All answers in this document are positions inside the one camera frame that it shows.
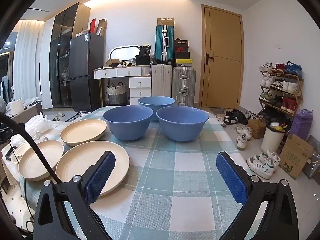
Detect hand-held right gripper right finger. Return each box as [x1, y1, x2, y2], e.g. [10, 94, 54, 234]
[216, 151, 299, 240]

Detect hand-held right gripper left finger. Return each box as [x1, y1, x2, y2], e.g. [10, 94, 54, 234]
[33, 151, 116, 240]

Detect cream plate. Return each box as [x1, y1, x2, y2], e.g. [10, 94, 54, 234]
[18, 140, 65, 182]
[55, 141, 130, 197]
[60, 119, 108, 147]

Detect light blue bowl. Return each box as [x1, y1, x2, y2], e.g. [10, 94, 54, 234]
[138, 96, 176, 122]

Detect small cream dish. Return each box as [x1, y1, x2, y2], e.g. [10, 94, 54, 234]
[14, 142, 29, 164]

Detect clear plastic packaging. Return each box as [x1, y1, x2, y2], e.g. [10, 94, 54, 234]
[25, 112, 49, 140]

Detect plain white sneaker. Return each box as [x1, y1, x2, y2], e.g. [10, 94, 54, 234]
[236, 134, 248, 150]
[236, 126, 252, 137]

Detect hanging clothes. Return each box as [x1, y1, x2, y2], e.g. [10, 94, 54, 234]
[0, 75, 13, 100]

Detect small brown cardboard box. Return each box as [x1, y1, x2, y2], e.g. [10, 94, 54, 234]
[247, 119, 267, 139]

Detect white trash bin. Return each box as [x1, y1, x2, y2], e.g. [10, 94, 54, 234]
[260, 122, 285, 154]

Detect checked tablecloth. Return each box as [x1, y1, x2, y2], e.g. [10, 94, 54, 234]
[19, 105, 269, 240]

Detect black white sneaker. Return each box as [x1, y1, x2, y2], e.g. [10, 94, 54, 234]
[223, 111, 238, 125]
[231, 109, 248, 125]

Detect white black-striped sneaker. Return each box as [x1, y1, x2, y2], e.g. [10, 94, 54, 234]
[215, 114, 227, 127]

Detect printed cardboard box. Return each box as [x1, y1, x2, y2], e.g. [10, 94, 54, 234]
[279, 134, 313, 180]

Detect white curtain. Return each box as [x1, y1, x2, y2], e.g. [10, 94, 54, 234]
[13, 20, 45, 100]

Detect grey patterned bag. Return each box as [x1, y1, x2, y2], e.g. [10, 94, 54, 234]
[302, 135, 320, 179]

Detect woven laundry basket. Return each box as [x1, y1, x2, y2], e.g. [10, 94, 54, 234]
[106, 82, 127, 105]

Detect purple bag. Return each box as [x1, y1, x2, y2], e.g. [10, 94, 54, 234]
[289, 109, 314, 140]

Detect group of assorted shoes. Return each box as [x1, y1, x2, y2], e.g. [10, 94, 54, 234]
[259, 61, 303, 114]

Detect white dressing table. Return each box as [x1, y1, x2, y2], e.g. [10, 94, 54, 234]
[93, 64, 152, 107]

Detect black refrigerator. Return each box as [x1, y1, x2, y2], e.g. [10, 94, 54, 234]
[69, 32, 105, 112]

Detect silver suitcase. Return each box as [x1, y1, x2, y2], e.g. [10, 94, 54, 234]
[172, 66, 196, 107]

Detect dark glass cabinet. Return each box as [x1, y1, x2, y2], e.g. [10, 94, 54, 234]
[50, 2, 91, 108]

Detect white suitcase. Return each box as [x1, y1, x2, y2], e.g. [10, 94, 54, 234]
[151, 64, 173, 100]

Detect bamboo shoe rack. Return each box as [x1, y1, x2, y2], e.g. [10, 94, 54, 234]
[259, 62, 304, 117]

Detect wooden door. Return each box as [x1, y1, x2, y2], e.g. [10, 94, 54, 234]
[201, 4, 244, 110]

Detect black bag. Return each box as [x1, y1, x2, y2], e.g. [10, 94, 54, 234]
[135, 54, 152, 65]

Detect oval mirror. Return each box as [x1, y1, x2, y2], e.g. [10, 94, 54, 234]
[109, 45, 140, 65]

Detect tall cardboard box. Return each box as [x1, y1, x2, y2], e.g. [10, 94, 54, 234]
[96, 19, 108, 37]

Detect teal suitcase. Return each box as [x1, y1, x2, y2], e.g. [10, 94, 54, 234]
[154, 25, 175, 64]

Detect thick black cable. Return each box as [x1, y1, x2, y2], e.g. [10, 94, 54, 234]
[0, 112, 59, 184]

